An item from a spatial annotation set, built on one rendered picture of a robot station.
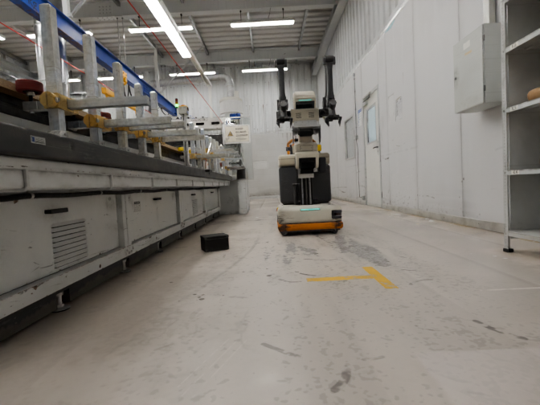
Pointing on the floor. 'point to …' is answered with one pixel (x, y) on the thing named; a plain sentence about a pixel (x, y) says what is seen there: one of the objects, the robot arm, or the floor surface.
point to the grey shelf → (521, 119)
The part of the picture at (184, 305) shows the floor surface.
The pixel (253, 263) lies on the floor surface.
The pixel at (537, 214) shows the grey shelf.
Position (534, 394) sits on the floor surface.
